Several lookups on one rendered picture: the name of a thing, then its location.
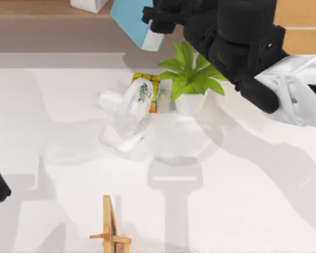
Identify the light blue book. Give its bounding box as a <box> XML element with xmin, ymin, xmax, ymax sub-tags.
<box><xmin>109</xmin><ymin>0</ymin><xmax>167</xmax><ymax>52</ymax></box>

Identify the green plant in white pot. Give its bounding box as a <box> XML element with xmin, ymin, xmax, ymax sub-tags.
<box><xmin>157</xmin><ymin>41</ymin><xmax>228</xmax><ymax>116</ymax></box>

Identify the white box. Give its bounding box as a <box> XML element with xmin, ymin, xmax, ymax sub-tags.
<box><xmin>70</xmin><ymin>0</ymin><xmax>114</xmax><ymax>14</ymax></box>

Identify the multicoloured puzzle cube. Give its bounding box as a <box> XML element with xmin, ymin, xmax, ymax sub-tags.
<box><xmin>131</xmin><ymin>72</ymin><xmax>167</xmax><ymax>114</ymax></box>

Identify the clear translucent bottle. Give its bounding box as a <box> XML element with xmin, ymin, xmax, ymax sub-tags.
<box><xmin>98</xmin><ymin>79</ymin><xmax>155</xmax><ymax>154</ymax></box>

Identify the wooden shelf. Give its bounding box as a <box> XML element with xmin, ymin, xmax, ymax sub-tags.
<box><xmin>0</xmin><ymin>0</ymin><xmax>144</xmax><ymax>54</ymax></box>

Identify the wooden cupboard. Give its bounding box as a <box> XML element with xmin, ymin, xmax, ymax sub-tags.
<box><xmin>273</xmin><ymin>0</ymin><xmax>316</xmax><ymax>57</ymax></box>

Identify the wooden framed blackboard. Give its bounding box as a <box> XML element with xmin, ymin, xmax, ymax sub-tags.
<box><xmin>89</xmin><ymin>194</ymin><xmax>132</xmax><ymax>253</ymax></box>

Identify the long metal handle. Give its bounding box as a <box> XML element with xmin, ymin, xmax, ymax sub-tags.
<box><xmin>284</xmin><ymin>26</ymin><xmax>316</xmax><ymax>31</ymax></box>

